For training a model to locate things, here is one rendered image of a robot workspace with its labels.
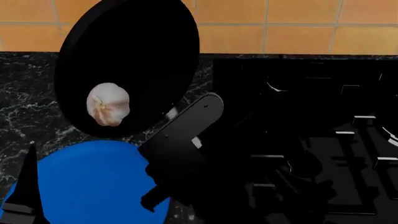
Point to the black frying pan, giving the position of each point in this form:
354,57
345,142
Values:
130,51

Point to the blue round plate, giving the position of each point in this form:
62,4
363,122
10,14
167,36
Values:
93,182

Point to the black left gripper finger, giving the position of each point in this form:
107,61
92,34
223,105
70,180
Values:
29,182

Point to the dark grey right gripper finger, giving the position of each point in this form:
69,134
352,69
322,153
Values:
183,133

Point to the black gas stove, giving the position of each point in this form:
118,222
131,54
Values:
311,93

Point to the white garlic bulb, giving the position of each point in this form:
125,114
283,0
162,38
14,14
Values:
107,105

